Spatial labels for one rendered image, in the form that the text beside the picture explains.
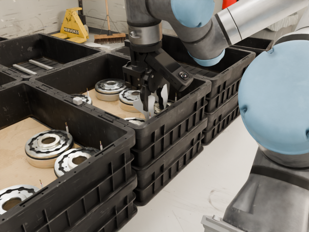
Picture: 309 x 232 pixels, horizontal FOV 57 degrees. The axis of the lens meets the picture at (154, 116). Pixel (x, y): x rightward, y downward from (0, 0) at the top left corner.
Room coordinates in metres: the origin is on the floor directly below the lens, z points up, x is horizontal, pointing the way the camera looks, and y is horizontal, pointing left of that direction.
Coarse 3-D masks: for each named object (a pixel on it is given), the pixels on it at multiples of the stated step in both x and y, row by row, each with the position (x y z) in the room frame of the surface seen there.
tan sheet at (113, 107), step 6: (90, 90) 0.85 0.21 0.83; (90, 96) 0.80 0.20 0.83; (96, 102) 0.76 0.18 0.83; (102, 102) 0.76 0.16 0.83; (108, 102) 0.76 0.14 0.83; (114, 102) 0.76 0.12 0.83; (102, 108) 0.73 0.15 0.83; (108, 108) 0.73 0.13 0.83; (114, 108) 0.73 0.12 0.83; (120, 108) 0.73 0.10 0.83; (114, 114) 0.69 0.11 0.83; (120, 114) 0.69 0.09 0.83; (126, 114) 0.69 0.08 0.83; (132, 114) 0.69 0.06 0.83; (138, 114) 0.69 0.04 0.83
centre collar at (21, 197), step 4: (8, 196) 0.35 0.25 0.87; (12, 196) 0.35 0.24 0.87; (16, 196) 0.35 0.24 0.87; (20, 196) 0.35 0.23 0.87; (24, 196) 0.35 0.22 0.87; (0, 200) 0.34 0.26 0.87; (4, 200) 0.34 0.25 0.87; (8, 200) 0.35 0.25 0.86; (20, 200) 0.35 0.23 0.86; (0, 204) 0.33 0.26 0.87; (4, 204) 0.34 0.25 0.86; (0, 208) 0.33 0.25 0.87; (0, 212) 0.32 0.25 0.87; (4, 212) 0.32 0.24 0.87
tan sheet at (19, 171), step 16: (16, 128) 0.62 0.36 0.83; (32, 128) 0.62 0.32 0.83; (48, 128) 0.62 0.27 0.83; (0, 144) 0.55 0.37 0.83; (16, 144) 0.55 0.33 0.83; (0, 160) 0.49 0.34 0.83; (16, 160) 0.49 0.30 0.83; (0, 176) 0.44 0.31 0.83; (16, 176) 0.44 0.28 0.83; (32, 176) 0.44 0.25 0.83; (48, 176) 0.44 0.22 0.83
